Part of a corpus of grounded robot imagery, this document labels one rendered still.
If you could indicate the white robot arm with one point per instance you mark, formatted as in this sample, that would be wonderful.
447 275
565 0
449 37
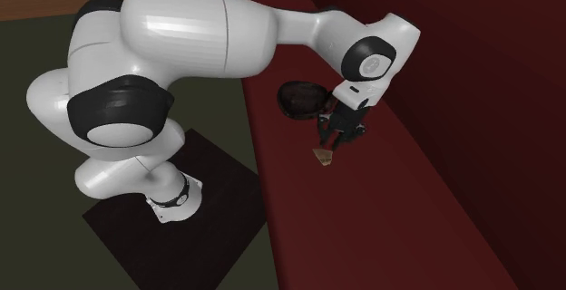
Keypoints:
177 33

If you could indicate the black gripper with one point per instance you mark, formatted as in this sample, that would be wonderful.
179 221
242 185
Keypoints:
346 116

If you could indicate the small tan box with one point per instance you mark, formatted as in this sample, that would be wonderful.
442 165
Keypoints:
323 156

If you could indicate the dark robot stand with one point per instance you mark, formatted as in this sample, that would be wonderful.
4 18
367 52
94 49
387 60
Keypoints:
185 245

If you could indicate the dark red sofa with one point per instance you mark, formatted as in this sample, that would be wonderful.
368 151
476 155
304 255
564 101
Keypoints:
398 192

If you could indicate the dark brown bowl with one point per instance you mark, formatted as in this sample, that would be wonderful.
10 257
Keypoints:
302 100

